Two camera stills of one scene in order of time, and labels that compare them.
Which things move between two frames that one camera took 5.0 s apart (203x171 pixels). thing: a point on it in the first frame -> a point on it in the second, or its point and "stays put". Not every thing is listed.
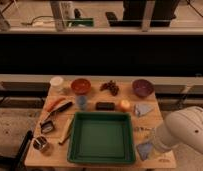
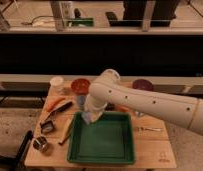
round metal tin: x=40 y=142 stays put
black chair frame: x=20 y=157 stays put
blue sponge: x=143 y=149 -> x=87 y=116
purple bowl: x=142 y=87 stays put
